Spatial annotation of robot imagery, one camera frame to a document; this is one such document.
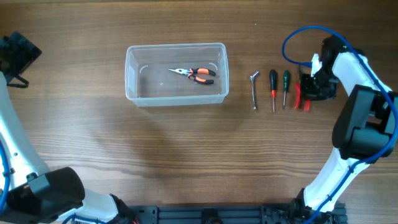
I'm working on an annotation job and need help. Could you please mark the red handled pruning shears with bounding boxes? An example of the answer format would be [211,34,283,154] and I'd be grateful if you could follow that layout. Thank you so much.
[294,65,311,112]

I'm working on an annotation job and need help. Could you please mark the orange black needle-nose pliers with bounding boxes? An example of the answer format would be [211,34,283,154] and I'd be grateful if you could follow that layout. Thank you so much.
[168,67,216,85]

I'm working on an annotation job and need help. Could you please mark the clear plastic container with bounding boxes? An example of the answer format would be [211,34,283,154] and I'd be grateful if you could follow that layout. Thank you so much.
[125,42,229,107]

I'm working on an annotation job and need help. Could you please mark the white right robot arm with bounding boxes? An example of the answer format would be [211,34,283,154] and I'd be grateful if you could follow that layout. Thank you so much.
[289,35,397,223]

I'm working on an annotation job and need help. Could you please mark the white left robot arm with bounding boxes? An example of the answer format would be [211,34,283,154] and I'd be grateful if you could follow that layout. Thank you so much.
[1,32,139,223]

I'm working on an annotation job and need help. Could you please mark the black red screwdriver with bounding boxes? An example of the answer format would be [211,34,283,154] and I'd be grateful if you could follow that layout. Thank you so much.
[269,70,277,112]

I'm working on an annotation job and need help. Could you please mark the silver hex wrench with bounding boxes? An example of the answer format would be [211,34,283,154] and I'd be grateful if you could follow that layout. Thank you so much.
[250,71,259,110]

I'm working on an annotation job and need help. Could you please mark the green handled screwdriver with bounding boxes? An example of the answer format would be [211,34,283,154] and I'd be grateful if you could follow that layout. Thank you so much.
[283,70,290,109]

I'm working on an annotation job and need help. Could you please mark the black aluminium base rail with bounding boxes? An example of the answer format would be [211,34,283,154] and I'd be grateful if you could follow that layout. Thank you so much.
[127,203,346,224]

